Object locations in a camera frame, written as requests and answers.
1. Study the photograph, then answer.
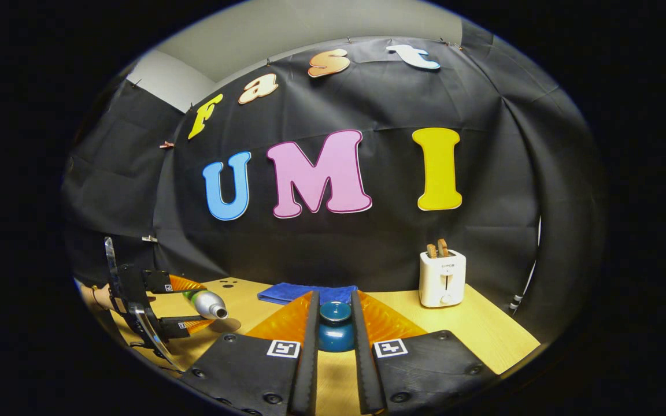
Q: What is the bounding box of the blue folded towel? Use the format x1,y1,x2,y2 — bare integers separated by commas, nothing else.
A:
257,282,358,306

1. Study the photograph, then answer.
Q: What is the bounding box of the blue teacup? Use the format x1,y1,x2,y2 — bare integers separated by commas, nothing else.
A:
317,321,356,353

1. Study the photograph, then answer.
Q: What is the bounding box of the white toaster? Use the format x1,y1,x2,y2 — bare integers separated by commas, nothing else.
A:
419,248,467,309

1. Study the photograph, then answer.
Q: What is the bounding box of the white hanging cable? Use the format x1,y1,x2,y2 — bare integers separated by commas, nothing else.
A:
509,217,542,313

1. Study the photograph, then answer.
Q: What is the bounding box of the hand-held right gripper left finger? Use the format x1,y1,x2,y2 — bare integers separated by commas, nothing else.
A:
178,291,319,415

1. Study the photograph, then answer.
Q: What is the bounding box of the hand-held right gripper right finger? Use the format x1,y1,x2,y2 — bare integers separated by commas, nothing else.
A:
350,290,498,415

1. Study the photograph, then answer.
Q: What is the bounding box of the silver green-label water bottle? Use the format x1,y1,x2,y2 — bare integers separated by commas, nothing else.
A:
183,289,228,320

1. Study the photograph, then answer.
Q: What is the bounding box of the black backdrop cloth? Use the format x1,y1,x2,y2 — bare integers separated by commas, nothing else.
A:
62,20,608,341

